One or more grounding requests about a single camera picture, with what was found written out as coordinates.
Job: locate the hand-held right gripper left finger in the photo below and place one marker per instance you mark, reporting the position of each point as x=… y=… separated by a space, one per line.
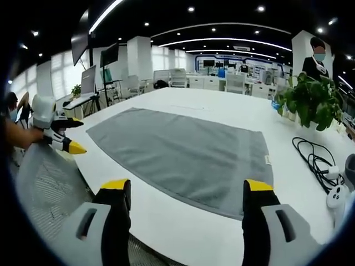
x=111 y=221

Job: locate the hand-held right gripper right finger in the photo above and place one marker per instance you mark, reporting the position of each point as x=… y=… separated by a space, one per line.
x=258 y=221

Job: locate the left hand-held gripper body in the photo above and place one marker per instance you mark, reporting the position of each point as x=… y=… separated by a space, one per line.
x=43 y=110

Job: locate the grey towel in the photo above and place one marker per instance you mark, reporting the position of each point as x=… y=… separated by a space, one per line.
x=180 y=155

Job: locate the small green potted plant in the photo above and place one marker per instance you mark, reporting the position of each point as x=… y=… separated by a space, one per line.
x=76 y=90

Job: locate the grey mesh office chair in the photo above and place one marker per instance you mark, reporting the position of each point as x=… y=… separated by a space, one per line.
x=47 y=180

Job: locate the white table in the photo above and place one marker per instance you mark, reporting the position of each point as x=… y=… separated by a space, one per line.
x=194 y=238

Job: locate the white office chair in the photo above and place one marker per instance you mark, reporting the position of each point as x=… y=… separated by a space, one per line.
x=235 y=82
x=132 y=84
x=178 y=77

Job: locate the black monitor on stand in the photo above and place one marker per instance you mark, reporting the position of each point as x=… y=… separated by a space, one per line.
x=109 y=55

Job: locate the white handheld controller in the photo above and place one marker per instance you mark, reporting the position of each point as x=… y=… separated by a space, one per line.
x=337 y=195

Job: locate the white power adapter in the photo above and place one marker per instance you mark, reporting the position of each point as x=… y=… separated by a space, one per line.
x=332 y=171

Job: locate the black bag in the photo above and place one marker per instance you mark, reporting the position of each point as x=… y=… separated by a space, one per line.
x=161 y=84

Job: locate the grey rounded device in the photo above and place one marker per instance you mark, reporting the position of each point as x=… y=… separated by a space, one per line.
x=350 y=171

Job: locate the blue packet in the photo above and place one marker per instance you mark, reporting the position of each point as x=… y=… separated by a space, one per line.
x=275 y=105

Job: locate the large black wall screen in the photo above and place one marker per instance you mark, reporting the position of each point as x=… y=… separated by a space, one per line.
x=79 y=41

